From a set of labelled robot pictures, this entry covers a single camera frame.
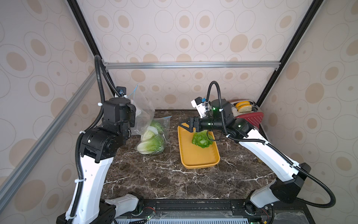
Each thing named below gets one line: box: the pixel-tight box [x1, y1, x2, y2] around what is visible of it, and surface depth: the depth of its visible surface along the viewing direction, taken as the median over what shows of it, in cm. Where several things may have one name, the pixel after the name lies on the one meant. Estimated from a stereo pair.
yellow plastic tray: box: [177, 125, 221, 170], surface depth 95 cm
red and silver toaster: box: [230, 100, 264, 129], surface depth 97 cm
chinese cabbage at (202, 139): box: [192, 129, 214, 149], surface depth 96 cm
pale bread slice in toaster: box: [237, 104, 253, 113], surface depth 96 cm
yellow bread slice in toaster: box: [235, 100, 251, 109], surface depth 98 cm
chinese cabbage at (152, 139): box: [136, 120, 165, 155], surface depth 93 cm
